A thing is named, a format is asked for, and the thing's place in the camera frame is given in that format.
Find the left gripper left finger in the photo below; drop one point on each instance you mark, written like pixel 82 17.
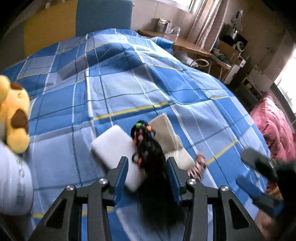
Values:
pixel 62 221

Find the white metal formula can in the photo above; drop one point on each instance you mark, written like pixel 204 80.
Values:
pixel 16 184

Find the yellow blue bed headboard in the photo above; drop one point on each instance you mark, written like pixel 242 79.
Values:
pixel 61 22

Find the pink blanket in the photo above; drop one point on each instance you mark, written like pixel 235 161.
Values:
pixel 275 129

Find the white foam sponge block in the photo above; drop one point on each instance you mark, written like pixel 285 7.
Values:
pixel 110 146

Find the beige mesh cloth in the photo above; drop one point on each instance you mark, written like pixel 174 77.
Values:
pixel 170 142

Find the clear containers on desk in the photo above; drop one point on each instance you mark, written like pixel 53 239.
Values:
pixel 166 27

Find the person's hand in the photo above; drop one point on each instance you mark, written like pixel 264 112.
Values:
pixel 264 222

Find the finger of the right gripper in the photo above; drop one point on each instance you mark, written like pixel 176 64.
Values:
pixel 267 203
pixel 260 163

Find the blue plaid bed quilt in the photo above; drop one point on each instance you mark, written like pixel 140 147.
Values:
pixel 83 86

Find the beige window curtain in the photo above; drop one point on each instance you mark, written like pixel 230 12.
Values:
pixel 208 23

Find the white shelf unit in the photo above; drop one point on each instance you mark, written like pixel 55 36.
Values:
pixel 254 86

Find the yellow giraffe plush toy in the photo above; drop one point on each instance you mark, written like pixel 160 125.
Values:
pixel 15 110

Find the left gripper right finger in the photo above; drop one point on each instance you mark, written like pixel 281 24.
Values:
pixel 231 221

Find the wooden desk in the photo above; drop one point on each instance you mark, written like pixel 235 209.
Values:
pixel 181 44

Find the wooden chair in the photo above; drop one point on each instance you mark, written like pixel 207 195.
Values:
pixel 229 55

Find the pink satin scrunchie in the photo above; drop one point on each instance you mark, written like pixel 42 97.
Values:
pixel 197 170

